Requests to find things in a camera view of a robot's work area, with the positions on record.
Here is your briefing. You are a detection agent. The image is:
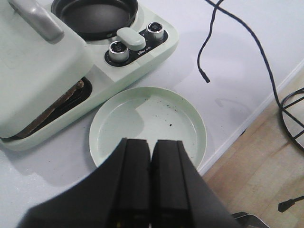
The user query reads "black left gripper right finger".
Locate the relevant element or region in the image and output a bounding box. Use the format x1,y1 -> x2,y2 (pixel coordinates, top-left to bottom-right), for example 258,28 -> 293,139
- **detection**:
151,140 -> 192,228

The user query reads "green breakfast maker base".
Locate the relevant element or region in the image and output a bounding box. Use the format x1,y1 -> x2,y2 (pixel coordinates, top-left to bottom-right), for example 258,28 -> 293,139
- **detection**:
0,2 -> 179,151

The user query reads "black plug cable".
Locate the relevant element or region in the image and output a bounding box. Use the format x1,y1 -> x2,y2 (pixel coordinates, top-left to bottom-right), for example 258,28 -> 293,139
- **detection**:
278,195 -> 304,213

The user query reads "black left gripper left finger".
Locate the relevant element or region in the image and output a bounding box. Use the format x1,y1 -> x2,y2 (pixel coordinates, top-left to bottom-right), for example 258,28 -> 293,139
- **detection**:
107,139 -> 150,228

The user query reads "silver control knob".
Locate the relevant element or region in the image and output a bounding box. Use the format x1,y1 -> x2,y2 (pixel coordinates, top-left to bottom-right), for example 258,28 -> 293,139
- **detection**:
109,41 -> 129,63
146,22 -> 164,41

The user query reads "left silver control knob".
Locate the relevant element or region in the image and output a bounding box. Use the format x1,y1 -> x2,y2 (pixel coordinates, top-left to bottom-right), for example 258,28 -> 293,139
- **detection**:
109,41 -> 129,63

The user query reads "black round frying pan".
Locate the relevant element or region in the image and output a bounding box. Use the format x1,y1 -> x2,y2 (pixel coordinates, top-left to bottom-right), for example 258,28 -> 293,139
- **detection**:
51,0 -> 138,40

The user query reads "light green round plate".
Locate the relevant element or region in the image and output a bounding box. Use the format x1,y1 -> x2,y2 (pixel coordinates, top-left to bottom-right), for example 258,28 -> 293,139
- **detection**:
89,87 -> 207,168

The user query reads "right silver control knob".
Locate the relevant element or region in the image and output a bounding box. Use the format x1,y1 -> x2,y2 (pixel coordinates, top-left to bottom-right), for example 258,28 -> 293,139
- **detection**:
146,22 -> 164,41

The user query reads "green breakfast maker lid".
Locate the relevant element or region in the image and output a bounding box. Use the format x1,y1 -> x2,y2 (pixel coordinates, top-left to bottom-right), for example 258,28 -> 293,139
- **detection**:
0,0 -> 94,138

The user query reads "bread slice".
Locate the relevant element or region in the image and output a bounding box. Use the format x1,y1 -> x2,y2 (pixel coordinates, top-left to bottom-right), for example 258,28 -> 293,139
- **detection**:
16,79 -> 84,138

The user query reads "black wire stand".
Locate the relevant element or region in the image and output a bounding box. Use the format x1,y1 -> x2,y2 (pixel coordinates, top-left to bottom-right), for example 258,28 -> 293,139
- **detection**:
279,88 -> 304,151

